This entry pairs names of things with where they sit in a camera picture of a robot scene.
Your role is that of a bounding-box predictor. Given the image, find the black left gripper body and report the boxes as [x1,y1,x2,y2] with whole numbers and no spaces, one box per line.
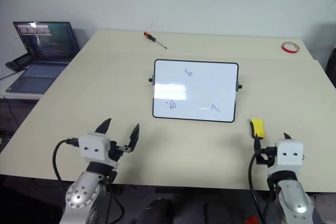
[107,140,125,162]

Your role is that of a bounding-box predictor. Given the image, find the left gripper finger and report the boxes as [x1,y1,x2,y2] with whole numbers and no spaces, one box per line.
[116,123,140,154]
[94,118,112,137]

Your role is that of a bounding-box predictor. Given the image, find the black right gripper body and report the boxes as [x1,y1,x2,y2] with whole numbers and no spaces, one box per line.
[255,146,277,167]

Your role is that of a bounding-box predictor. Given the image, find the yellow and black eraser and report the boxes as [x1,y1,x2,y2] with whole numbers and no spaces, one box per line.
[248,118,266,140]

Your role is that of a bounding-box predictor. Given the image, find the small black-framed whiteboard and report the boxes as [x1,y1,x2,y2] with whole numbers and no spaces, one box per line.
[148,59,243,123]

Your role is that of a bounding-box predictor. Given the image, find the red tape roll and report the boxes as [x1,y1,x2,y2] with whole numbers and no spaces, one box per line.
[281,41,300,55]

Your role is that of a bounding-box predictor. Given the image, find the grey open laptop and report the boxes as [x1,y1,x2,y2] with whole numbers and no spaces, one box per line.
[5,20,81,95]

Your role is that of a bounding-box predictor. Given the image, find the orange and black screwdriver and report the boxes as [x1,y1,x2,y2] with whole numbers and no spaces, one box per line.
[143,31,169,50]

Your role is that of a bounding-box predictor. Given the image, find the black device beside laptop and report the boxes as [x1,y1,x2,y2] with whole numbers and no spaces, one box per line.
[5,52,34,72]

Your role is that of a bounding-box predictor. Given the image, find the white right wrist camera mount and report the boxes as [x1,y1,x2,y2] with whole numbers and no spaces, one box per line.
[274,140,306,174]

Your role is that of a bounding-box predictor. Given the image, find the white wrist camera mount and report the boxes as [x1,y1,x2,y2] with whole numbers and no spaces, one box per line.
[78,132,120,169]
[274,140,306,174]

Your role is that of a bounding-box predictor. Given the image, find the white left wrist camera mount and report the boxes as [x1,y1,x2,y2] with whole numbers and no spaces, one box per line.
[78,132,120,169]

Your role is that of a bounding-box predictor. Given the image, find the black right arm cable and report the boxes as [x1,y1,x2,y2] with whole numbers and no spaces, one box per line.
[247,147,277,224]

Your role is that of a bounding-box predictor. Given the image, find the thin black laptop cable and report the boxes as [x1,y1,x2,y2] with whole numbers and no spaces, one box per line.
[0,68,27,130]

